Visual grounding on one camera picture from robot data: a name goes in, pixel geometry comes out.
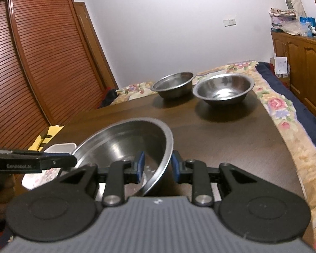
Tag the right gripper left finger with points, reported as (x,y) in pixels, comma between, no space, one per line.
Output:
(117,175)

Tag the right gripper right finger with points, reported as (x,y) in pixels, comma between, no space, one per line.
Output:
(193,172)

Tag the large steel bowl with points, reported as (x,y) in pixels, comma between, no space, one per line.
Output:
(122,141)

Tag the small steel bowl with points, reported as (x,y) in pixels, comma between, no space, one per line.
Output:
(224,89)

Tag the left hand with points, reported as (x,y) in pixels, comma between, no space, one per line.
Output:
(7,192)

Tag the yellow Pikachu plush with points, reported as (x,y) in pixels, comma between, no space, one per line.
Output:
(45,137)

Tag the dark clothes on bed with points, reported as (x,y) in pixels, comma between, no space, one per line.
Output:
(109,95)

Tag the wooden louvered wardrobe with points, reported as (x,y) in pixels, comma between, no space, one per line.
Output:
(48,70)

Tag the floral bed quilt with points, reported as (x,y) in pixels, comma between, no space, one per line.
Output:
(296,124)

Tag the white paper box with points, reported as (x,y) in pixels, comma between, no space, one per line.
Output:
(281,66)

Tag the wooden sideboard cabinet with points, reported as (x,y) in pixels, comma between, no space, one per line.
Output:
(300,52)

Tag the stack of folded cloth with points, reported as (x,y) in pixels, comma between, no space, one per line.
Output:
(278,17)

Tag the blue picture box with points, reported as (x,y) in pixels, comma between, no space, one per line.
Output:
(307,25)

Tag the white wall switch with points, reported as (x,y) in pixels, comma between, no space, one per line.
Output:
(229,22)

